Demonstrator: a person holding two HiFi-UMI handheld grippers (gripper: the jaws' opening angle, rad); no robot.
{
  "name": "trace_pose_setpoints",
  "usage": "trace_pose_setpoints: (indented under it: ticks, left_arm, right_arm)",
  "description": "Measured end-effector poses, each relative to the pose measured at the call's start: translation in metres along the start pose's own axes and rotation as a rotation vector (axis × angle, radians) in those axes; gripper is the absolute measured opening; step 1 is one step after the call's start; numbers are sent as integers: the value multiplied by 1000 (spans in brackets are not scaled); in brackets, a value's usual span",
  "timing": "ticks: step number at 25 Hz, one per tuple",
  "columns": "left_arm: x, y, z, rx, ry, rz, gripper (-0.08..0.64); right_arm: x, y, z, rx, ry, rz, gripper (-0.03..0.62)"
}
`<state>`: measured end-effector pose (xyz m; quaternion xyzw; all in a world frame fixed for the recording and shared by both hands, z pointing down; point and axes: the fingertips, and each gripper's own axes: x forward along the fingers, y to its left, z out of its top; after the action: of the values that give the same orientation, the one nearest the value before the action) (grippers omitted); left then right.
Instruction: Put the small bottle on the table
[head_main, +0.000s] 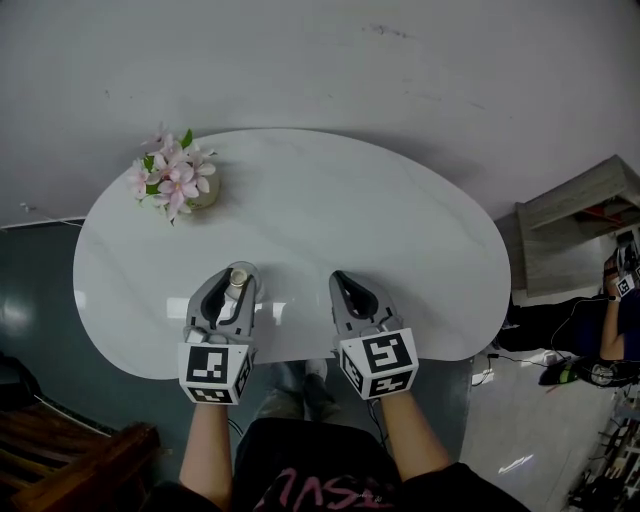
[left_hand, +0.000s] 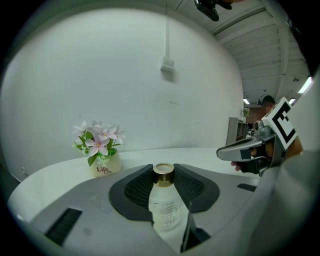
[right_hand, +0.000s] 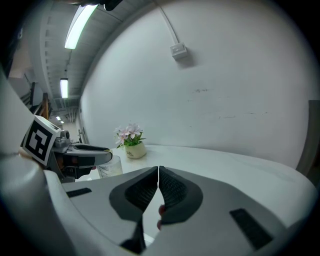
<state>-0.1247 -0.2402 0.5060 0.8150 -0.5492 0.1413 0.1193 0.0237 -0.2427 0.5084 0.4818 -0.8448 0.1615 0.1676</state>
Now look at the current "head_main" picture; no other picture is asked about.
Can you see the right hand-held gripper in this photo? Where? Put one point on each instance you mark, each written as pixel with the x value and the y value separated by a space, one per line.
pixel 380 360

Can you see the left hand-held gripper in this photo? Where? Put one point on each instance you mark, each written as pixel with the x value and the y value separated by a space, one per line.
pixel 210 365

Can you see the small white bottle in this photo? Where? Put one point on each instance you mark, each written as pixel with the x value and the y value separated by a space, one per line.
pixel 239 277

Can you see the person's left forearm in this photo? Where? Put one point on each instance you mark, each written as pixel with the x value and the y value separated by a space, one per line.
pixel 207 450

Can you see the person's right forearm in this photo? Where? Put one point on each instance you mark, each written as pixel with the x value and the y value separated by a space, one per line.
pixel 415 440

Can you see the white oval table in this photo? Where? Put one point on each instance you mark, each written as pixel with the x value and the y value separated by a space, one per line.
pixel 325 210

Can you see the person's right leg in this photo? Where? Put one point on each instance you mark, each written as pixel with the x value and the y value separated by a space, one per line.
pixel 320 395

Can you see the person's leg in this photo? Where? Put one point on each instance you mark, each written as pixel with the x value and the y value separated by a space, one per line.
pixel 320 395
pixel 280 395

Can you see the person's left leg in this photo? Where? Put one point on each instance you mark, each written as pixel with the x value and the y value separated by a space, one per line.
pixel 280 395

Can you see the pink flowers in cream vase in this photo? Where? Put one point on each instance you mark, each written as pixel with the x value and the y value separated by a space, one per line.
pixel 175 180

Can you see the person's black printed shirt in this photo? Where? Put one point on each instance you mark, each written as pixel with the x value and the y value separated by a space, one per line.
pixel 325 470

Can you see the grey wooden shelf unit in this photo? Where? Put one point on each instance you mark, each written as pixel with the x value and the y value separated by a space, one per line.
pixel 555 235

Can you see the black and green device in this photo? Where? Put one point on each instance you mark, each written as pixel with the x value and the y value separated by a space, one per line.
pixel 560 375

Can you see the cluttered white rack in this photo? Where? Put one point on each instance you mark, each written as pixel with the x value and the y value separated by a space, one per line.
pixel 615 460

